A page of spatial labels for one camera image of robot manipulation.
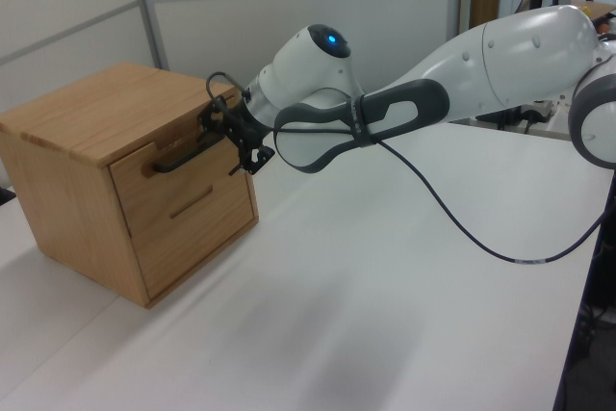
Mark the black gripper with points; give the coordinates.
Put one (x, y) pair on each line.
(245, 129)

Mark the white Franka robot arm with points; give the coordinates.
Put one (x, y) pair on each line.
(520, 59)

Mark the wooden drawer with groove pull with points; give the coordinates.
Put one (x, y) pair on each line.
(192, 252)

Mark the wooden two-drawer cabinet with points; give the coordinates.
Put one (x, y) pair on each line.
(72, 180)

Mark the black power box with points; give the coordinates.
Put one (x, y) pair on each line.
(495, 117)

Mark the white emergency stop button box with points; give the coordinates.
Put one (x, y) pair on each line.
(539, 112)

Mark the grey desk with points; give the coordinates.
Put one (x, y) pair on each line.
(548, 129)

